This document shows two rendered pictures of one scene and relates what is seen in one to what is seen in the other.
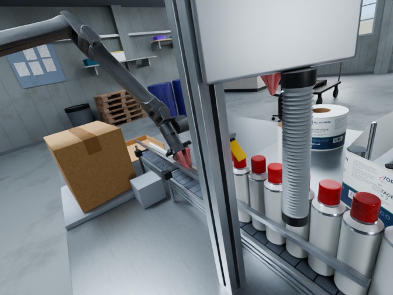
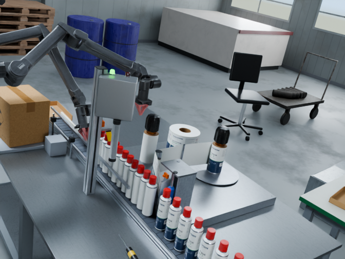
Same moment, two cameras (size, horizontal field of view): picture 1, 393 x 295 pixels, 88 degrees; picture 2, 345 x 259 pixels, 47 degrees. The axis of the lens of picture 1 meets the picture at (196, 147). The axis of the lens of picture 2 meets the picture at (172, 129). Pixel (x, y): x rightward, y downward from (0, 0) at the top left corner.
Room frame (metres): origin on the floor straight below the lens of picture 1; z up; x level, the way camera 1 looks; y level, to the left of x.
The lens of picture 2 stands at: (-1.46, -0.14, 1.98)
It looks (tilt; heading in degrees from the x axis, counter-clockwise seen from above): 23 degrees down; 352
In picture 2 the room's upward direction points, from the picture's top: 10 degrees clockwise
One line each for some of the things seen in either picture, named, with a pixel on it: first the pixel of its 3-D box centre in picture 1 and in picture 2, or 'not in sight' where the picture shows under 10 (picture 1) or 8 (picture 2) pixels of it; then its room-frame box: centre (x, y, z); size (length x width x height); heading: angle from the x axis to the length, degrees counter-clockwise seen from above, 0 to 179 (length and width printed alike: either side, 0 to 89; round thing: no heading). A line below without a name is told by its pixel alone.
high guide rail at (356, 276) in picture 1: (185, 171); (83, 141); (0.65, 0.05, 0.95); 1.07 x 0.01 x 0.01; 31
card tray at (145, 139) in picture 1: (137, 147); (47, 111); (1.27, 0.39, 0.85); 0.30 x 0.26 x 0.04; 31
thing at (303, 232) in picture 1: (299, 215); (123, 168); (0.32, -0.19, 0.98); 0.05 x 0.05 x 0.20
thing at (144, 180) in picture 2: not in sight; (144, 189); (0.15, -0.29, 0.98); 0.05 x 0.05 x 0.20
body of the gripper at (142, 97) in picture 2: not in sight; (142, 95); (0.59, -0.24, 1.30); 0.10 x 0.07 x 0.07; 33
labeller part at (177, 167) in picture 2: not in sight; (178, 167); (0.11, -0.43, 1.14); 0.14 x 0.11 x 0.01; 31
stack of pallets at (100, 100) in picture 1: (120, 106); (15, 26); (6.15, 1.98, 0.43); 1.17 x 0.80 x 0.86; 127
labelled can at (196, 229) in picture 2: not in sight; (194, 239); (-0.19, -0.50, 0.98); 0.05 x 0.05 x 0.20
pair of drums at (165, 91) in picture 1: (175, 99); (102, 47); (5.36, 0.31, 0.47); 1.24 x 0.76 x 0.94; 127
